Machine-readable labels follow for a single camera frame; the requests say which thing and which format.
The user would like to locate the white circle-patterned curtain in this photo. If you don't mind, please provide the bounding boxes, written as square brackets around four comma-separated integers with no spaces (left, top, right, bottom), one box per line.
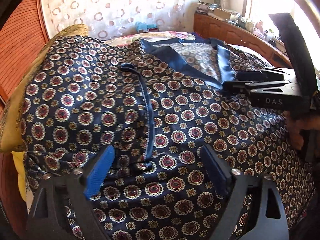
[41,0,197,40]

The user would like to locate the navy patterned silk garment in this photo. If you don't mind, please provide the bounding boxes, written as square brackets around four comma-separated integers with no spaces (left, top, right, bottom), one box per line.
[21,35,315,239]

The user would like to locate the yellow plush toy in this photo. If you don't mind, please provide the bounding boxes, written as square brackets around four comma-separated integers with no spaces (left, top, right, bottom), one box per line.
[11,151,26,202]

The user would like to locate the wooden louvered wardrobe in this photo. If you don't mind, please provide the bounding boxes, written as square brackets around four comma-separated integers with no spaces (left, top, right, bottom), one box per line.
[1,0,48,239]

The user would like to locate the person's right hand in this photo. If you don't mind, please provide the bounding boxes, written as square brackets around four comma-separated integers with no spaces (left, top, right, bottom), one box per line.
[284,111,319,150]

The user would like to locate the cardboard box on cabinet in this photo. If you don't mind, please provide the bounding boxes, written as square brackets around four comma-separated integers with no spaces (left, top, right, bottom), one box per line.
[213,8,231,20]

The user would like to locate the blue item on box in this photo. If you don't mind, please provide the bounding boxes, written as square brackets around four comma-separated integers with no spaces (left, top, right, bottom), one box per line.
[135,22,159,33]

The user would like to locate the long wooden low cabinet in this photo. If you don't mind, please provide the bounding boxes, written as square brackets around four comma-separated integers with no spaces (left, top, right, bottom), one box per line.
[193,13,292,68]

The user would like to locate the golden brown pillow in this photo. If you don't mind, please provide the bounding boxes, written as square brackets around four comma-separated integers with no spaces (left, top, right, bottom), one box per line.
[1,24,89,153]

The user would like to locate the floral bed quilt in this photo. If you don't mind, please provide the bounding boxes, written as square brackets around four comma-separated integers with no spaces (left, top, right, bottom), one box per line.
[104,31,201,47]

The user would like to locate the wood-framed window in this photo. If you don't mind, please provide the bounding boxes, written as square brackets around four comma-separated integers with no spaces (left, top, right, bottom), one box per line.
[244,0,319,70]

